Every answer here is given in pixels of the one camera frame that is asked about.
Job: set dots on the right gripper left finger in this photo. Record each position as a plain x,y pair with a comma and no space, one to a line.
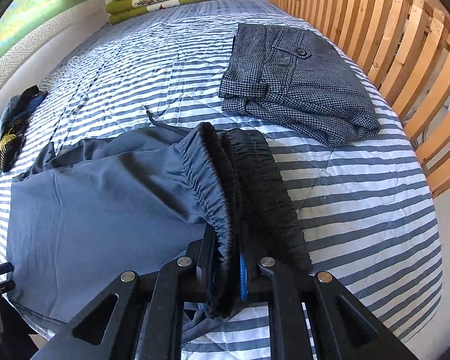
139,316

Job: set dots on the dark blue drawstring pants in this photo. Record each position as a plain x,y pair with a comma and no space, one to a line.
81,216

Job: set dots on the blue white striped bed quilt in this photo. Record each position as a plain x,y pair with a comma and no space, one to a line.
365,208

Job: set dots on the black yellow patterned garment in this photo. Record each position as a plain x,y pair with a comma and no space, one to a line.
14,122

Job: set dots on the grey houndstooth folded pants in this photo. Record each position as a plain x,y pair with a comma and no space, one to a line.
294,78

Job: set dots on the landscape wall scroll painting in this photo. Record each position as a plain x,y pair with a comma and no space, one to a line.
18,35

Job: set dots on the wooden slatted bed rail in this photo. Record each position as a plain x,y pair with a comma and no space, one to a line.
403,46

